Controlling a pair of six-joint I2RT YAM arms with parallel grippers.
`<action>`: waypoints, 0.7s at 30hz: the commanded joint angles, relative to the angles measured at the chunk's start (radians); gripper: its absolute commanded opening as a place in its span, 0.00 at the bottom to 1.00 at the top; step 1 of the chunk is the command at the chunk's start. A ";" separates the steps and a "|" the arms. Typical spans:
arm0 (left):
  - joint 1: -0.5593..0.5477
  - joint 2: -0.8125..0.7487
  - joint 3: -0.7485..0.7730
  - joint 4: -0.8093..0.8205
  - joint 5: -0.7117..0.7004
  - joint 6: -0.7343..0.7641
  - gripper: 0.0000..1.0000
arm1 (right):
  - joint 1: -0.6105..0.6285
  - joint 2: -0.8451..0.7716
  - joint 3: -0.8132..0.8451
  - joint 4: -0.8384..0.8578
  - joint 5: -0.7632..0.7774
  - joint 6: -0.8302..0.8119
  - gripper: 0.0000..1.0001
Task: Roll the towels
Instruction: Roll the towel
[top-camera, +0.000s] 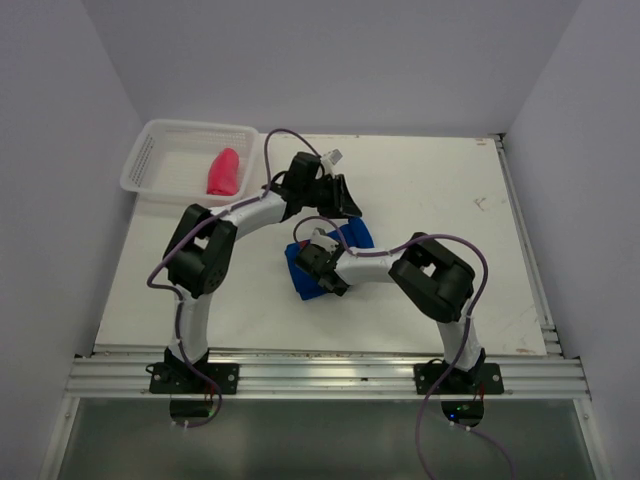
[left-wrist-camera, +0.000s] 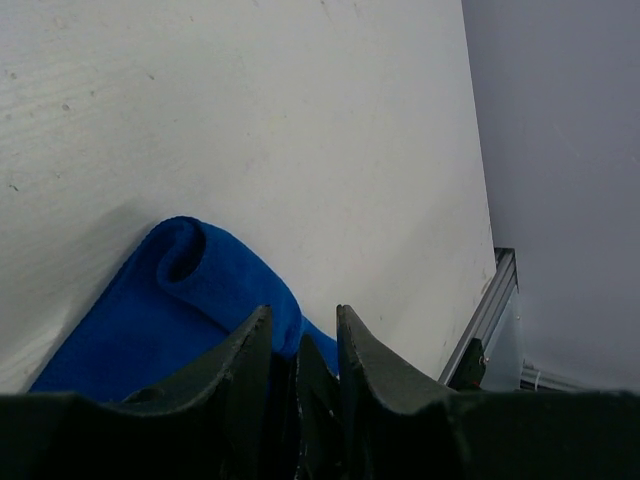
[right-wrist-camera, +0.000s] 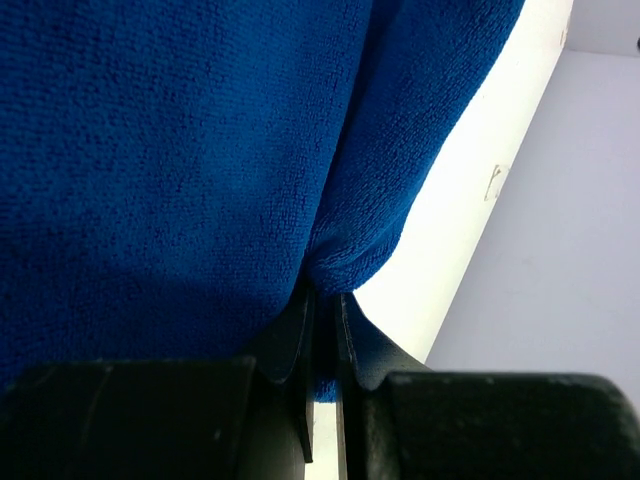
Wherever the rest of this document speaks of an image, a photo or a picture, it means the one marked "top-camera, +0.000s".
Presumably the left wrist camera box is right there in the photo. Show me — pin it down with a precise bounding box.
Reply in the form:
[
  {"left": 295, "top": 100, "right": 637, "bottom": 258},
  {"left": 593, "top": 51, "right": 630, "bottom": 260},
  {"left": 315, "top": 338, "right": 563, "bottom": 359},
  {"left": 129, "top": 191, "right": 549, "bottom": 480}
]
[{"left": 321, "top": 149, "right": 343, "bottom": 170}]

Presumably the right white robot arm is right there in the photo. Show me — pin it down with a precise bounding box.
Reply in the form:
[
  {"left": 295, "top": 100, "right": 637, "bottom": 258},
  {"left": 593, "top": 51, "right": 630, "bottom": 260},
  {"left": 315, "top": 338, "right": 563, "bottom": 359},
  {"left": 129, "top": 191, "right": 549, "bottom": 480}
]
[{"left": 293, "top": 229, "right": 486, "bottom": 393}]

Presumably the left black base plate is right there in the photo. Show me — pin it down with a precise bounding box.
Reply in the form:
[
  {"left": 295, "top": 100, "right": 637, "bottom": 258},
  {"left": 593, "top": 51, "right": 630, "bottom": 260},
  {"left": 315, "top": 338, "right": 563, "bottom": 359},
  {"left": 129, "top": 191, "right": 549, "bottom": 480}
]
[{"left": 145, "top": 362, "right": 239, "bottom": 395}]

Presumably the blue microfiber towel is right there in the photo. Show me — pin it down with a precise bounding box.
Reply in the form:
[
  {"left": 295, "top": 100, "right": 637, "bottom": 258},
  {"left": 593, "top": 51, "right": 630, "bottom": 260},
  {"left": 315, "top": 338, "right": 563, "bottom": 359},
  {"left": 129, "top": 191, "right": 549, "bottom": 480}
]
[{"left": 284, "top": 218, "right": 374, "bottom": 301}]

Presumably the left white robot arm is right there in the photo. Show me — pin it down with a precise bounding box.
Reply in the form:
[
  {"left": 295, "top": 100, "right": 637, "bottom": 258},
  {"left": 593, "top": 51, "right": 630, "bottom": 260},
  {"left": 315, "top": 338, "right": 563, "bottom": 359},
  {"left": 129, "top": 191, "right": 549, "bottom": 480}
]
[{"left": 160, "top": 149, "right": 362, "bottom": 393}]

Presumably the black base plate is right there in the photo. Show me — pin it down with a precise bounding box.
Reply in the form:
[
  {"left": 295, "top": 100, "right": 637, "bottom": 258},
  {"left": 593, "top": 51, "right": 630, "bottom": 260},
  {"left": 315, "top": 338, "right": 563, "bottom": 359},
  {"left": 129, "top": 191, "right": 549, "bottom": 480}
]
[
  {"left": 145, "top": 362, "right": 239, "bottom": 395},
  {"left": 413, "top": 355, "right": 504, "bottom": 396}
]

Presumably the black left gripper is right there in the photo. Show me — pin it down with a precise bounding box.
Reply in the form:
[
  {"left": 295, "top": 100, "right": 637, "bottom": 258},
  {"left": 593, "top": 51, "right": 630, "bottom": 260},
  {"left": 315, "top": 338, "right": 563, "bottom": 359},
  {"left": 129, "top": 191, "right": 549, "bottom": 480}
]
[{"left": 302, "top": 174, "right": 362, "bottom": 219}]

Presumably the white plastic basket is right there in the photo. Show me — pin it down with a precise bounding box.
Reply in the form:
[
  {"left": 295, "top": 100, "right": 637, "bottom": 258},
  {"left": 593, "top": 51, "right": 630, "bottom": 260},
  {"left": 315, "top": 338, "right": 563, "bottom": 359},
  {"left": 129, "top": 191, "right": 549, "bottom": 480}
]
[{"left": 120, "top": 119, "right": 261, "bottom": 206}]

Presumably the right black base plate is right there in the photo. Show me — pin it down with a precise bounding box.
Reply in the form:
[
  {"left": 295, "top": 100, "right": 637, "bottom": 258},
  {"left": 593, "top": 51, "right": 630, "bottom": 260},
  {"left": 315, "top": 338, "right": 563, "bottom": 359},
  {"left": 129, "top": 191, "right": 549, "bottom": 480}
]
[{"left": 413, "top": 355, "right": 504, "bottom": 396}]

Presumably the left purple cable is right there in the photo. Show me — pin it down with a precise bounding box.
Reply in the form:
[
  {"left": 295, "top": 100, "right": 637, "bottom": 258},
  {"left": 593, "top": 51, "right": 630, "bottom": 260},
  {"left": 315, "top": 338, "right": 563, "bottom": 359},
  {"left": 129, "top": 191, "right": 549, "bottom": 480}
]
[{"left": 145, "top": 128, "right": 331, "bottom": 429}]

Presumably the pink microfiber towel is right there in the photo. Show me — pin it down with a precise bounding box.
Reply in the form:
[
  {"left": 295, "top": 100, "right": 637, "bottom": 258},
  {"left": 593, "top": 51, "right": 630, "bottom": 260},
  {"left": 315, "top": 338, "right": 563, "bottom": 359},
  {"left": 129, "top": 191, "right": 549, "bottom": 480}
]
[{"left": 206, "top": 148, "right": 239, "bottom": 196}]

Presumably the aluminium mounting rail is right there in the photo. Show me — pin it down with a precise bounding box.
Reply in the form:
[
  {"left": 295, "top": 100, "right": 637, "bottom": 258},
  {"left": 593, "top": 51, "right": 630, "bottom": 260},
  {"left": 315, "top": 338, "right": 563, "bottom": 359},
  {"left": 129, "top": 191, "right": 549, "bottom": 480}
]
[{"left": 64, "top": 350, "right": 590, "bottom": 400}]

